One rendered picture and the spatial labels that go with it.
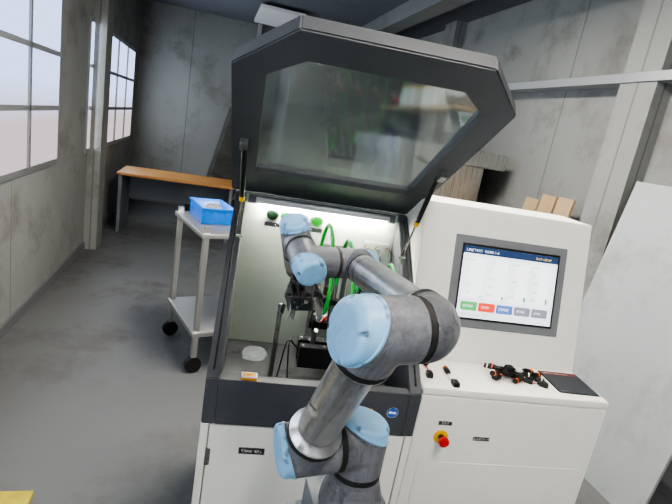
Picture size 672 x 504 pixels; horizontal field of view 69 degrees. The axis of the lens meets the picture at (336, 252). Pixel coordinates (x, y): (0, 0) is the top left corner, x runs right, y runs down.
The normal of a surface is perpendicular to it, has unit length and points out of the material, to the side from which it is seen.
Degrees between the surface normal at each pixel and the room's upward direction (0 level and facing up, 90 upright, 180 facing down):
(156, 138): 90
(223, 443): 90
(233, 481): 90
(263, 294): 90
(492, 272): 76
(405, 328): 60
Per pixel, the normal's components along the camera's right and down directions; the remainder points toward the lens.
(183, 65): 0.24, 0.28
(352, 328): -0.86, -0.15
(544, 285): 0.18, 0.03
